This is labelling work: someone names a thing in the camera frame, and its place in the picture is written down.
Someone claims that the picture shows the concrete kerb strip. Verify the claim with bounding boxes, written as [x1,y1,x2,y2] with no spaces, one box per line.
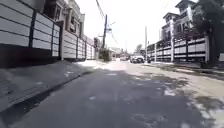
[143,61,224,76]

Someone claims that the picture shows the dark utility pole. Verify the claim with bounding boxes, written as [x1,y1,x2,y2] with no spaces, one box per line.
[101,13,110,51]

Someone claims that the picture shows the white panelled fence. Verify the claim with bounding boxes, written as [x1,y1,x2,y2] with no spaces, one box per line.
[0,0,98,69]

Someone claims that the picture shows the white fence with pillars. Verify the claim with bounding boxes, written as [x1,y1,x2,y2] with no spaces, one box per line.
[146,33,224,64]

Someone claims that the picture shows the thin utility pole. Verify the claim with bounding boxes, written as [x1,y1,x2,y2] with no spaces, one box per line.
[143,25,149,61]

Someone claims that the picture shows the grey asphalt road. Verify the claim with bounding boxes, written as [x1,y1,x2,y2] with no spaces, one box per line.
[0,59,224,128]

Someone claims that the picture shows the dark green bush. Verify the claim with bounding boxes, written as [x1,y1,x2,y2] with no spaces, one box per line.
[98,47,113,62]

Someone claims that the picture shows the overhead wires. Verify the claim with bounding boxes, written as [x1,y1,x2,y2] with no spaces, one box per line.
[94,0,121,46]

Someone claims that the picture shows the sloped concrete pavement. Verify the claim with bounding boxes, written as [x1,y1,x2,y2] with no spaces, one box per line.
[0,59,101,114]

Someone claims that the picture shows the dark tree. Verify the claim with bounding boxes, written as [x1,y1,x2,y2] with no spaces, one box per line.
[191,0,224,66]

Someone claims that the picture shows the multi-storey building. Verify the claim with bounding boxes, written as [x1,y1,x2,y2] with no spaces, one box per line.
[159,0,208,43]

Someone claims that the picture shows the white car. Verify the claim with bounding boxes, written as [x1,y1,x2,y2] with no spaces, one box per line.
[129,53,146,64]

